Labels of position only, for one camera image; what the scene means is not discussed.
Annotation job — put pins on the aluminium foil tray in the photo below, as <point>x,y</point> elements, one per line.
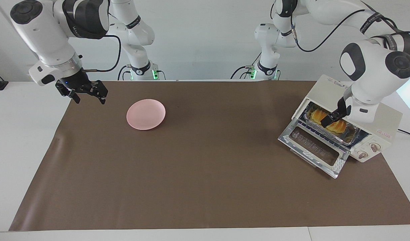
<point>350,135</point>

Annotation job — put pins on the metal oven rack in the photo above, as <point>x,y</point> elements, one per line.
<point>312,130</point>

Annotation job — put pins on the brown table mat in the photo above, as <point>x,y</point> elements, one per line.
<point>218,187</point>

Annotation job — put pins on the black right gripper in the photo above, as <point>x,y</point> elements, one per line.
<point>78,83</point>

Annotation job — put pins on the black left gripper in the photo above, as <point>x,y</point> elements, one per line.
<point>343,107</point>

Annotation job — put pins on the glass oven door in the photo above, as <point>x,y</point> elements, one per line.
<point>337,165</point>

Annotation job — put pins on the beige oven knob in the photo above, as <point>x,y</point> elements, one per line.
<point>375,147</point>
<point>363,155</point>

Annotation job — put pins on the pink round plate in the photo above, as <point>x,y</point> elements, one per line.
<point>145,114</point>

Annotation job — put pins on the cream toaster oven body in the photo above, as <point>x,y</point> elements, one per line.
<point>387,120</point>

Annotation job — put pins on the sliced yellow bread loaf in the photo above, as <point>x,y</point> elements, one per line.
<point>317,115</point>

